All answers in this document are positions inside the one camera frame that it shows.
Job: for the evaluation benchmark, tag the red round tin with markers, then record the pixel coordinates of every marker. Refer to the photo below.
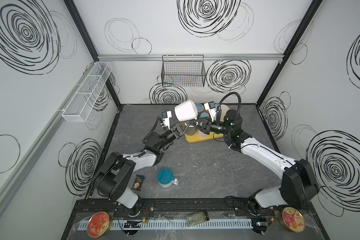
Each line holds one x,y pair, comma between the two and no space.
99,224

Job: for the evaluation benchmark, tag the dark snack packet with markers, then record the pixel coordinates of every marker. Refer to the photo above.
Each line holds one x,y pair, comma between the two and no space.
137,185

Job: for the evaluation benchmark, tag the white slotted cable duct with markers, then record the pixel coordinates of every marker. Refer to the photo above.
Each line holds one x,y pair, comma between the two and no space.
212,224

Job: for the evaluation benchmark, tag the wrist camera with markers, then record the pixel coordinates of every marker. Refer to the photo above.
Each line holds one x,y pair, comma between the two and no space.
211,108
165,120

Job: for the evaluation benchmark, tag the clear plastic box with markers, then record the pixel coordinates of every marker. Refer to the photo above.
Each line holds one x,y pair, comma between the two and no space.
197,218

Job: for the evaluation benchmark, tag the black wire basket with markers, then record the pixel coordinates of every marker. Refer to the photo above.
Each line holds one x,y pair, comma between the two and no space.
183,70

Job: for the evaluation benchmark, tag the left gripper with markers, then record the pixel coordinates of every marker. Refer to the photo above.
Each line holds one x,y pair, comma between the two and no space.
176,131

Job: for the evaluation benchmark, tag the white mug with ribbed base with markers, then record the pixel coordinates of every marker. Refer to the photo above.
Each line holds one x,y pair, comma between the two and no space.
186,111

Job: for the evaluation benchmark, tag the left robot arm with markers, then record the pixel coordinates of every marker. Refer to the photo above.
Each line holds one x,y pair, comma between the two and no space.
112,178

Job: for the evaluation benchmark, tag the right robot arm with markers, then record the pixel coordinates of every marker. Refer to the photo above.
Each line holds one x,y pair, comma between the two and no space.
299,184

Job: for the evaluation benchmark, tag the teal lidded cup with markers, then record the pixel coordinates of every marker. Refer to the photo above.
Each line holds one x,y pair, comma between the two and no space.
166,178

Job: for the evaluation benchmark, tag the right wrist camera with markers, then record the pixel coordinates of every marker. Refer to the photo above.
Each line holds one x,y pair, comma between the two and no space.
211,108

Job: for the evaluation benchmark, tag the white wire shelf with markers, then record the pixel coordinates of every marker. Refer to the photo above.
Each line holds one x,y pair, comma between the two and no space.
92,94

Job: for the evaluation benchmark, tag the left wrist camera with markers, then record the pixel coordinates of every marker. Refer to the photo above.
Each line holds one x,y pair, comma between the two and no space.
165,120

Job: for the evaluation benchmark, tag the pink round tin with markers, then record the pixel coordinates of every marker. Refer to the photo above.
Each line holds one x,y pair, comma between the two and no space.
292,220

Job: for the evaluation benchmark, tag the yellow plastic tray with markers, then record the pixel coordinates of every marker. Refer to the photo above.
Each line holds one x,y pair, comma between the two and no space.
202,137

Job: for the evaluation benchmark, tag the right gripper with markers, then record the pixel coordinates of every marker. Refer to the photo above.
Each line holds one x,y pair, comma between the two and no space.
206,127

